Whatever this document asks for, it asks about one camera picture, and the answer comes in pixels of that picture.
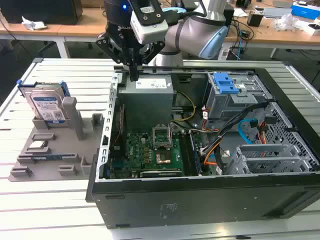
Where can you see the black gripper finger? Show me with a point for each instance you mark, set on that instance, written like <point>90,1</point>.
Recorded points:
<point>107,43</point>
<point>155,50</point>

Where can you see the hard disk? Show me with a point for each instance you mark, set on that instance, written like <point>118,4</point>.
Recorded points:
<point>47,105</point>

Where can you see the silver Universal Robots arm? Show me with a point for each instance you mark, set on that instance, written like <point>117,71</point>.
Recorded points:
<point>190,32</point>

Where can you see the grey metal disk bay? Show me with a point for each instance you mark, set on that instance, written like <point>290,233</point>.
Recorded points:
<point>265,162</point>

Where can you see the wooden desk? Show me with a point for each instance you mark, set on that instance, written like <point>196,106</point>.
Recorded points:
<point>25,32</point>
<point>85,30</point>

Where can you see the grey power supply unit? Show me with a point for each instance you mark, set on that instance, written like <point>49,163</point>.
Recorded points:
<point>147,107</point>

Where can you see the black desktop computer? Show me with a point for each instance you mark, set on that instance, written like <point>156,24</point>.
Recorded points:
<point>42,11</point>

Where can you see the crumpled white paper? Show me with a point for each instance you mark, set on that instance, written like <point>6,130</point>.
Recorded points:
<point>33,25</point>

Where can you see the blue drive cage latch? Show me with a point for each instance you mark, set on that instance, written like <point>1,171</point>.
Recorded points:
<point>225,82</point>

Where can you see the tall black box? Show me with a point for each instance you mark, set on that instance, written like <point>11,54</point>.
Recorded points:
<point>229,17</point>

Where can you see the grey drive cage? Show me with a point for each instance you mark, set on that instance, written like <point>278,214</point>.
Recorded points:
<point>225,105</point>

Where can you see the small black box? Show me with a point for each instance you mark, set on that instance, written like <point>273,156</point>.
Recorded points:
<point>255,20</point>

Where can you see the green motherboard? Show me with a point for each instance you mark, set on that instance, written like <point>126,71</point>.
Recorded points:
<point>136,155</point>

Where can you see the CPU socket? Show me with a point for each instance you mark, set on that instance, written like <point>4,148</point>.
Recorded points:
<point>163,158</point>

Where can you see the black RAM slot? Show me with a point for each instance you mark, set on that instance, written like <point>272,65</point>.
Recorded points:
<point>185,155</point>

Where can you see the grey parts rack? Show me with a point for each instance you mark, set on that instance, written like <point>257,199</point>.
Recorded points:
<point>60,150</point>

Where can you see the silver CPU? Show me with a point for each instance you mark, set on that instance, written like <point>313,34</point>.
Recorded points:
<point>37,145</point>

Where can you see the black graphics card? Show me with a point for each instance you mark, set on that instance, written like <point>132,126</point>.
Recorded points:
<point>160,173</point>

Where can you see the blue RAM stick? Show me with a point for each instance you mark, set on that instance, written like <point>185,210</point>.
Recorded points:
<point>50,157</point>

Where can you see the flat grey device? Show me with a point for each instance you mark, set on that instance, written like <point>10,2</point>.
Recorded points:
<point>277,12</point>

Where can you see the clear plastic bag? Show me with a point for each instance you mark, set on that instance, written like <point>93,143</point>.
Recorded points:
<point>285,21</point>

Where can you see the white box with black inlay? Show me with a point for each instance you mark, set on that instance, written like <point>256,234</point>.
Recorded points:
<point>306,30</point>

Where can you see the blue cardboard box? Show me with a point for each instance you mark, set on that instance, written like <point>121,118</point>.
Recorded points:
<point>305,11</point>

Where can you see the black open PC case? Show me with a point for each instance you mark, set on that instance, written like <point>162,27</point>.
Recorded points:
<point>200,200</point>

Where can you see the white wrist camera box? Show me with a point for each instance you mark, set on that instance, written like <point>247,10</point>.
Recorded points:
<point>150,27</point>

